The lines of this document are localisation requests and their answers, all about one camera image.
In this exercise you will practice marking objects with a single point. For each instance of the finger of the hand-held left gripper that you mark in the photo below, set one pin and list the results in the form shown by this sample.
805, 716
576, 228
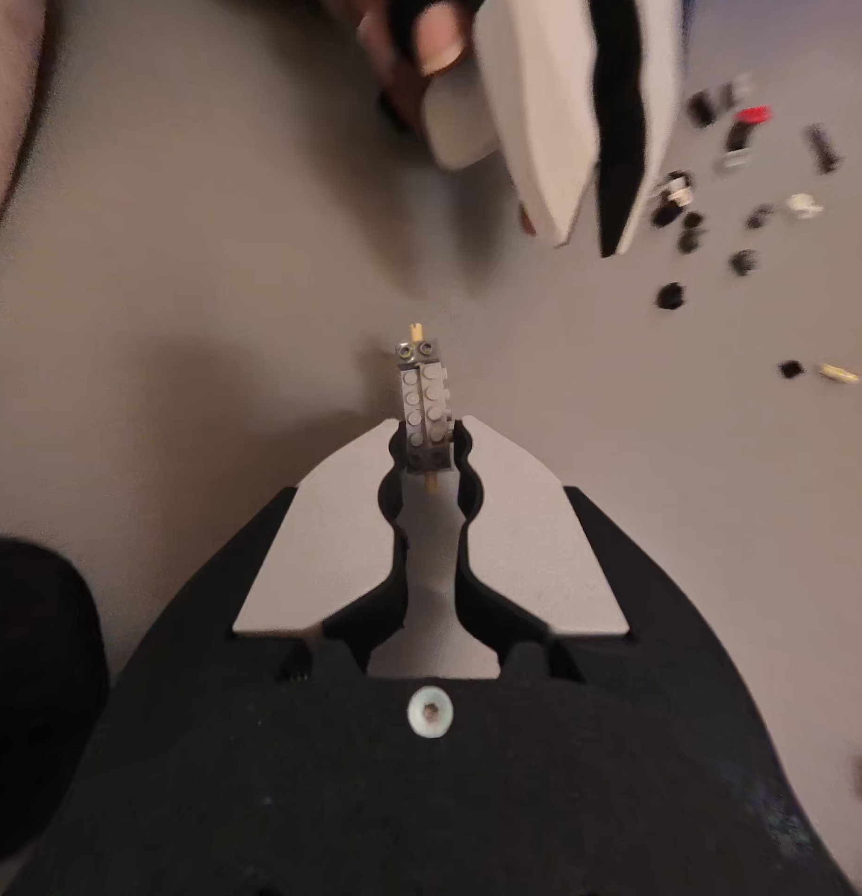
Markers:
536, 105
662, 70

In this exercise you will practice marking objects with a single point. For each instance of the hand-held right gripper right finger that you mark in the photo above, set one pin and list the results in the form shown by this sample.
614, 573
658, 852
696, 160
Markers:
543, 553

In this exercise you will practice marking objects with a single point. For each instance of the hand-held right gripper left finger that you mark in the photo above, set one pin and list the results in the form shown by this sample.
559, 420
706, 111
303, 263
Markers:
312, 553

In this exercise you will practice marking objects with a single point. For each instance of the dark grey brick assembly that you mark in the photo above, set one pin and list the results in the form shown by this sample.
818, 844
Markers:
424, 458

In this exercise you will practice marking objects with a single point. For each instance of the grey desk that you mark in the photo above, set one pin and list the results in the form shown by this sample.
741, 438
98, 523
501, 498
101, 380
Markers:
193, 280

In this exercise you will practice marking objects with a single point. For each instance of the person's left hand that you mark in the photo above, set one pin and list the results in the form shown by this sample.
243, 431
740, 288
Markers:
438, 35

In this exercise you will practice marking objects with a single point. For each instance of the scattered small toy bricks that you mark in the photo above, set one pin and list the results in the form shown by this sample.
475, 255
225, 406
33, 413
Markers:
671, 295

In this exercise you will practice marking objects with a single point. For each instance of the black mesh wrist rest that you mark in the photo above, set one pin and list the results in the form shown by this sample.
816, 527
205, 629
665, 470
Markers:
32, 700

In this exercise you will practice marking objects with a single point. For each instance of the person's beige sweatshirt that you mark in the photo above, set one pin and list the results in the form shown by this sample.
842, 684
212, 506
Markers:
11, 105

